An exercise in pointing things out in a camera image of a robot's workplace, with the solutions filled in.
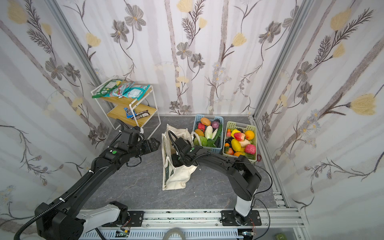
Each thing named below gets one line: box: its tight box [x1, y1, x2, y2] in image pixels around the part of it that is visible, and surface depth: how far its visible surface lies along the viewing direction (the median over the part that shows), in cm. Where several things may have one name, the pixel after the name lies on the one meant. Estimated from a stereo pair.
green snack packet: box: [92, 80, 123, 99], surface depth 85 cm
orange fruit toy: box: [244, 130, 255, 141], surface depth 100 cm
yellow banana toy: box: [231, 138, 241, 152], surface depth 95 cm
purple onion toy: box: [211, 121, 220, 129], surface depth 106 cm
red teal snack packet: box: [110, 81, 135, 98], surface depth 83 cm
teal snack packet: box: [123, 84, 151, 101], surface depth 83 cm
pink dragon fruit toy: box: [245, 144, 256, 155], surface depth 92 cm
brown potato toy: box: [200, 117, 211, 126], surface depth 109 cm
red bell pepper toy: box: [197, 122, 206, 133], surface depth 109 cm
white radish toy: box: [204, 125, 213, 140], surface depth 106 cm
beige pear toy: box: [239, 139, 251, 147], surface depth 98 cm
